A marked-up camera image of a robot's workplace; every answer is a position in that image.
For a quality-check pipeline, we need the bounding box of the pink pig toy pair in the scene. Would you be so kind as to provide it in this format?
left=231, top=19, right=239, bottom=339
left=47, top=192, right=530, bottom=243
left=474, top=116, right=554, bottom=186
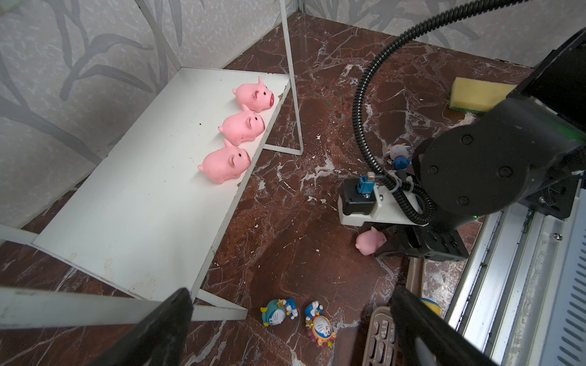
left=355, top=227, right=387, bottom=256
left=198, top=139, right=252, bottom=185

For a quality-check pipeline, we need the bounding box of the aluminium front rail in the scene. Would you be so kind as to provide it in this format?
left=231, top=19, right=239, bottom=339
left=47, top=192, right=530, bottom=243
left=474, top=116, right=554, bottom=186
left=446, top=184, right=585, bottom=365

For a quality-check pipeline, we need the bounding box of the yellow sponge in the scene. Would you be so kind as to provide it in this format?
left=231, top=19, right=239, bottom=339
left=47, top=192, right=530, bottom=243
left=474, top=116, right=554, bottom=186
left=449, top=77, right=516, bottom=114

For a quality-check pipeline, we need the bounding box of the blue figurine left upper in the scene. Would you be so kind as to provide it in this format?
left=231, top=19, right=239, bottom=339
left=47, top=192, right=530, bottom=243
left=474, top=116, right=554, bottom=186
left=260, top=298, right=299, bottom=327

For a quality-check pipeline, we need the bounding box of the small figurine left lower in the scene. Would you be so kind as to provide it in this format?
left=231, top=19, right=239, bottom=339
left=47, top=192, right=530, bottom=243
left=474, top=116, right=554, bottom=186
left=305, top=300, right=337, bottom=349

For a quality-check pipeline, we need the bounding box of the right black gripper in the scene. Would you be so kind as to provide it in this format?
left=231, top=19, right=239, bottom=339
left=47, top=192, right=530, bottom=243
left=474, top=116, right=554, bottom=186
left=372, top=224, right=469, bottom=262

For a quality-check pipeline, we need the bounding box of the white blue small figurine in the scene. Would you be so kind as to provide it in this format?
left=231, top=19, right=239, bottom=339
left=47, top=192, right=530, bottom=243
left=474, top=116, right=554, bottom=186
left=389, top=144, right=411, bottom=170

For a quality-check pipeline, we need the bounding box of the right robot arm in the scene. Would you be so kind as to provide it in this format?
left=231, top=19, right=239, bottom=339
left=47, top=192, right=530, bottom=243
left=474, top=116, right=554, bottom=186
left=377, top=30, right=585, bottom=262

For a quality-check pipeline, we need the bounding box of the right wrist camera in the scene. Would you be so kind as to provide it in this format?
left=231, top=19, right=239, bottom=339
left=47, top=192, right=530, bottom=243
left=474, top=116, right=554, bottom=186
left=337, top=172, right=414, bottom=227

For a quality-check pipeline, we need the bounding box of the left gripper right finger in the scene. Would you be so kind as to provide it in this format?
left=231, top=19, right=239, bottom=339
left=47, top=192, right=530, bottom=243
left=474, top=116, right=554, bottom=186
left=390, top=287, right=494, bottom=365

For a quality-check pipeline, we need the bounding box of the brown slotted spatula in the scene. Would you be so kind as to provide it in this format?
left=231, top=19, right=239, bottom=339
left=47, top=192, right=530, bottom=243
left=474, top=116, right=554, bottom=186
left=361, top=259, right=424, bottom=366

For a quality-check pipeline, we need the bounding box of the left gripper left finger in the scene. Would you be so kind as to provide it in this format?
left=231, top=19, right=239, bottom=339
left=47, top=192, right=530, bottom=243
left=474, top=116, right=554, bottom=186
left=92, top=288, right=194, bottom=365

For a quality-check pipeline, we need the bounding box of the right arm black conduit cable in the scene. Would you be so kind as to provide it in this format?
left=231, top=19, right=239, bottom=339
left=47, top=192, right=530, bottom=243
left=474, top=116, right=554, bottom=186
left=351, top=0, right=532, bottom=226

